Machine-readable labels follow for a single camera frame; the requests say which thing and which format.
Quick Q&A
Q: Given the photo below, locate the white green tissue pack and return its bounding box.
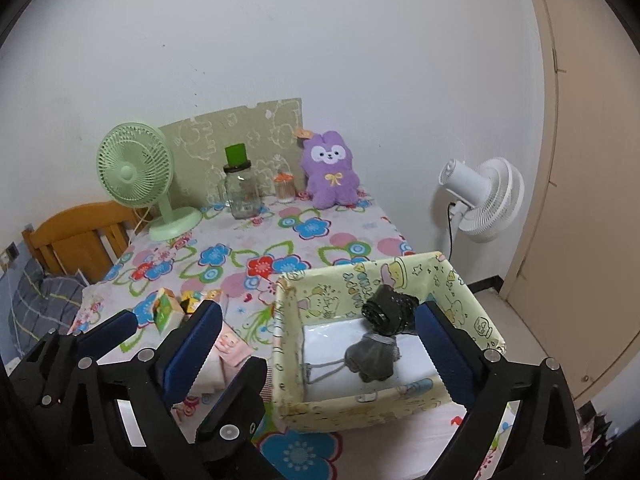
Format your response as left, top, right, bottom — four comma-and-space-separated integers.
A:
152, 287, 183, 333

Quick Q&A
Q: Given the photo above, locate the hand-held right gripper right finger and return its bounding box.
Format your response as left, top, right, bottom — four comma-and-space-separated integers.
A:
415, 301, 587, 480

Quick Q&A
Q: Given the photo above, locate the small cartoon print box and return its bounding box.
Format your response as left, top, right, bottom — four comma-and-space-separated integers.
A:
180, 289, 221, 313

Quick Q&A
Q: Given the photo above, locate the green cartoon print board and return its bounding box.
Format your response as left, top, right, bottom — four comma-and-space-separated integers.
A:
159, 97, 304, 208

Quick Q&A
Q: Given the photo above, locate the grey sock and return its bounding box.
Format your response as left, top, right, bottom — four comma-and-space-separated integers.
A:
304, 332, 401, 386

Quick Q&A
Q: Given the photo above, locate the beige door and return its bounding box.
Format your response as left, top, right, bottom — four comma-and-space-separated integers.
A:
500, 0, 640, 401

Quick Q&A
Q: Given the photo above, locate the glass jar with green lid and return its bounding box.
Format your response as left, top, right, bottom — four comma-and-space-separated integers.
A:
218, 144, 262, 220

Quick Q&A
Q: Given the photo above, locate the grey plaid cloth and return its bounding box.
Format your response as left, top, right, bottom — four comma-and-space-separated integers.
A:
10, 260, 88, 356

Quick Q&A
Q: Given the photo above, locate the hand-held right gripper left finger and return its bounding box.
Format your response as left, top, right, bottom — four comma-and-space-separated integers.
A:
65, 300, 281, 480

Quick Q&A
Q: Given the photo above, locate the small orange lid toothpick jar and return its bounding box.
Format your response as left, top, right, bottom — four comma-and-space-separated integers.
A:
273, 172, 297, 204

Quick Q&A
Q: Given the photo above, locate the green desk fan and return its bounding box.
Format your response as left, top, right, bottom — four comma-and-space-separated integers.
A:
96, 121, 203, 242

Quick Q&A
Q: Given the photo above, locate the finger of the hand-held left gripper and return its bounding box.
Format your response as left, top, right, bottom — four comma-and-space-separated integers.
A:
10, 310, 137, 411

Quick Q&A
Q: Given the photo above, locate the dark clutter on floor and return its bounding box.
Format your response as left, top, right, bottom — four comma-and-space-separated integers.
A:
575, 400, 618, 461

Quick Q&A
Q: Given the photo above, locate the black fan cable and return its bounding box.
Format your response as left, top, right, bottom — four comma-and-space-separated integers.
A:
445, 201, 457, 261

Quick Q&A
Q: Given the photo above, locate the pink soft pack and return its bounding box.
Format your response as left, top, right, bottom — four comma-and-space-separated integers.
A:
210, 320, 253, 371

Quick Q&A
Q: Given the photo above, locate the yellow cartoon print storage box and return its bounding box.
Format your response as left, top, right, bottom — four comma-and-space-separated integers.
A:
272, 251, 507, 433

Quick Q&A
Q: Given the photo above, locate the white standing fan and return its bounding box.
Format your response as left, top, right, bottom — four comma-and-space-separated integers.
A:
439, 156, 525, 263

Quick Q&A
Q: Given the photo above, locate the black crumpled plastic bag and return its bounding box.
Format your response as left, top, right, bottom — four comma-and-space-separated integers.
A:
362, 285, 418, 336

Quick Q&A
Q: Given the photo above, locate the purple plush bunny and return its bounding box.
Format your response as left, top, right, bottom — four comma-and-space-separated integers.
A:
300, 130, 360, 209

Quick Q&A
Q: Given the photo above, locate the wooden chair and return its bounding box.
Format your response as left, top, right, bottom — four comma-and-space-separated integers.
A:
21, 201, 146, 283

